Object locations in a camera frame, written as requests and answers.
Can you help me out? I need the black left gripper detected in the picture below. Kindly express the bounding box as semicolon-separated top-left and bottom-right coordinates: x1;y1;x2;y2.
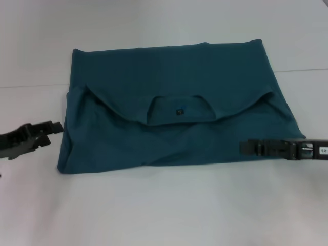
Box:
0;121;64;161

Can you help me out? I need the teal blue printed T-shirt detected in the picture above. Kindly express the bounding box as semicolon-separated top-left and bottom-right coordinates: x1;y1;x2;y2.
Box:
56;38;308;175

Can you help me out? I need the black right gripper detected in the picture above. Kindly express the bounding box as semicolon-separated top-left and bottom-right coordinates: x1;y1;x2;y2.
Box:
239;138;328;162

